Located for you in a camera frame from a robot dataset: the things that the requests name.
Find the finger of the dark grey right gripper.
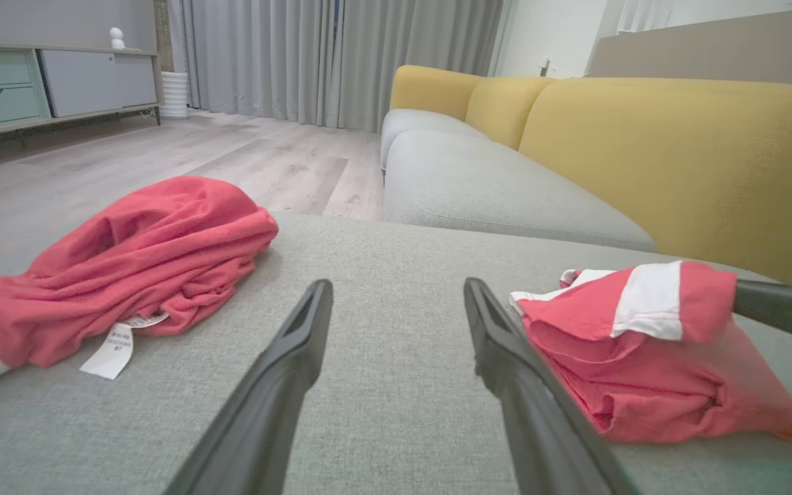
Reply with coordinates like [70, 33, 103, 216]
[733, 278, 792, 336]

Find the large grey sofa seat cushion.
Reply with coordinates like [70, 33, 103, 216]
[382, 129, 657, 252]

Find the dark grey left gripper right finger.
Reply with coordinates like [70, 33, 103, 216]
[463, 277, 639, 495]

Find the green leafy potted plant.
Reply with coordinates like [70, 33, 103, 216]
[154, 0, 174, 74]

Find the white slatted railing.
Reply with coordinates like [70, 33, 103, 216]
[616, 0, 673, 35]

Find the white ribbed plant pot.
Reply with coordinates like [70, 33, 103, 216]
[161, 71, 191, 120]

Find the beige partition panel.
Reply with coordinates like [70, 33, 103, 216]
[585, 5, 792, 94]

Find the grey pleated curtain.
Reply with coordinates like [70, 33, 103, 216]
[169, 0, 507, 133]

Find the white and green media cabinet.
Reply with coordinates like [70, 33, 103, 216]
[0, 41, 164, 143]

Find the red and white garment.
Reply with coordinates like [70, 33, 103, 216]
[509, 260, 792, 444]

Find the small yellow sofa back cushion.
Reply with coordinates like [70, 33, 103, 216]
[390, 65, 485, 122]
[465, 76, 556, 151]

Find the small grey sofa seat cushion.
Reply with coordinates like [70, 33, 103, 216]
[379, 109, 492, 169]

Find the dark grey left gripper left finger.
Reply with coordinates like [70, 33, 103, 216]
[162, 278, 334, 495]

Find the large yellow sofa back cushion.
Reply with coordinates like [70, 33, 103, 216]
[518, 77, 792, 286]

